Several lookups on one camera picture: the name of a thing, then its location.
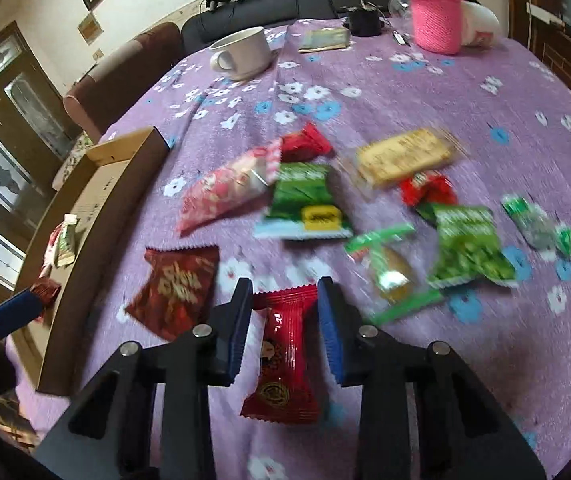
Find red and white snack packet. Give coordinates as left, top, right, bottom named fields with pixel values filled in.
left=40, top=227, right=61, bottom=281
left=399, top=170, right=459, bottom=208

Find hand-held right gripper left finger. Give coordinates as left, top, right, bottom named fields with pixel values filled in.
left=33, top=277, right=254, bottom=480

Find green packet with yellow label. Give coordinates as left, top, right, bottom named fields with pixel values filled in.
left=254, top=161, right=355, bottom=241

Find black cup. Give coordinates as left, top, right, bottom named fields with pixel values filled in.
left=345, top=6, right=384, bottom=38

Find yellow biscuit packet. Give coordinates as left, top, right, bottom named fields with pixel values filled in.
left=353, top=127, right=459, bottom=190

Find shallow cardboard box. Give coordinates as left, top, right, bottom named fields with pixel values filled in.
left=13, top=126, right=171, bottom=395

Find pink knitted bottle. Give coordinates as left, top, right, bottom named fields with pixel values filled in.
left=402, top=0, right=467, bottom=56

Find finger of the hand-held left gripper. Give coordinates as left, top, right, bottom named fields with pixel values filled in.
left=0, top=287, right=42, bottom=361

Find black leather sofa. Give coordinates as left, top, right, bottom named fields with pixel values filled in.
left=180, top=0, right=416, bottom=54

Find small green silver packet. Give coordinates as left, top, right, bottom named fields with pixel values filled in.
left=501, top=194, right=571, bottom=261

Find purple floral tablecloth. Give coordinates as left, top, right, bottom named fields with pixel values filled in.
left=6, top=15, right=571, bottom=480

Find white bag behind cup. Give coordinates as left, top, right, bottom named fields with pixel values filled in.
left=460, top=0, right=502, bottom=49

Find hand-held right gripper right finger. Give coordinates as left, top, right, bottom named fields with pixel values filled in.
left=318, top=276, right=549, bottom=480

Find folded cloth on table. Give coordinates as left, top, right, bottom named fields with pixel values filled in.
left=298, top=29, right=353, bottom=54

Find pink snack packet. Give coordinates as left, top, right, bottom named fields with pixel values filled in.
left=176, top=139, right=284, bottom=236

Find red packet with figure print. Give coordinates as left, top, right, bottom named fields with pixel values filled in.
left=240, top=284, right=322, bottom=426

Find small wall plaque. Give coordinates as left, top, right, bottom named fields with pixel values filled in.
left=78, top=14, right=103, bottom=44

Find clear green-edged cake packet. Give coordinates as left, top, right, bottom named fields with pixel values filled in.
left=344, top=224, right=446, bottom=325

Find wooden glass-panel doors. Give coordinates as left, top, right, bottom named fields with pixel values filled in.
left=0, top=22, right=84, bottom=321

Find clear glass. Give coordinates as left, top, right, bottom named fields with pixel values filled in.
left=387, top=0, right=416, bottom=19

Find brown armchair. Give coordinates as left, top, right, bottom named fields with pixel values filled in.
left=63, top=21, right=184, bottom=144

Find dark red snack packet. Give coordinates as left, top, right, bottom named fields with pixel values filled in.
left=124, top=245, right=220, bottom=342
left=30, top=279, right=62, bottom=307

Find white cup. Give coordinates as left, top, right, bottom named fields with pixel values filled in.
left=209, top=26, right=279, bottom=81

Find green and white snack packet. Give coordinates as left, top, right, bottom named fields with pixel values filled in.
left=54, top=214, right=79, bottom=267

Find small red snack packet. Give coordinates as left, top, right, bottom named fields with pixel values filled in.
left=282, top=122, right=335, bottom=163

